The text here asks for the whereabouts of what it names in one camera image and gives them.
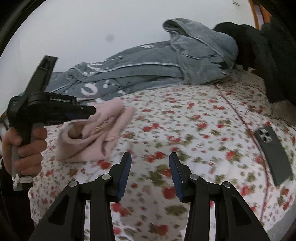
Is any pink knit sweater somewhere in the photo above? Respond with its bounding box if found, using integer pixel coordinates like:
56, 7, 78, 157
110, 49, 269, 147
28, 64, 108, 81
56, 98, 135, 163

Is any left hand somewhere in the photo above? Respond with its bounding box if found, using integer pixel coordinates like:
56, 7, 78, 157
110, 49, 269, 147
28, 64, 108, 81
3, 128, 47, 176

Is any floral bed sheet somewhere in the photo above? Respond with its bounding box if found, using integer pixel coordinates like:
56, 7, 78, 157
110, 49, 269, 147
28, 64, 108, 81
29, 71, 295, 240

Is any dark smartphone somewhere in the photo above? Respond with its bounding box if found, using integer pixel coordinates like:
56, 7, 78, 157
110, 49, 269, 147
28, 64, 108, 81
254, 126, 292, 186

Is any grey floral quilt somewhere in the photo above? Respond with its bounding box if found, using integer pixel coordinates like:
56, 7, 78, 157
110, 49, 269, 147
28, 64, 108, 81
46, 18, 238, 103

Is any black garment behind quilt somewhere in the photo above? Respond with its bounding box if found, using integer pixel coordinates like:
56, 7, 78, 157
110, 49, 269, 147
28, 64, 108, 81
213, 22, 276, 79

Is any black jacket on chair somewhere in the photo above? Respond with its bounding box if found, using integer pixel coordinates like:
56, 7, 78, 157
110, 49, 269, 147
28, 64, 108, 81
261, 17, 295, 105

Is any wooden door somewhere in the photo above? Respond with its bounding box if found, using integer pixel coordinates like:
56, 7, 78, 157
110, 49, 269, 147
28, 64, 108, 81
249, 0, 271, 30

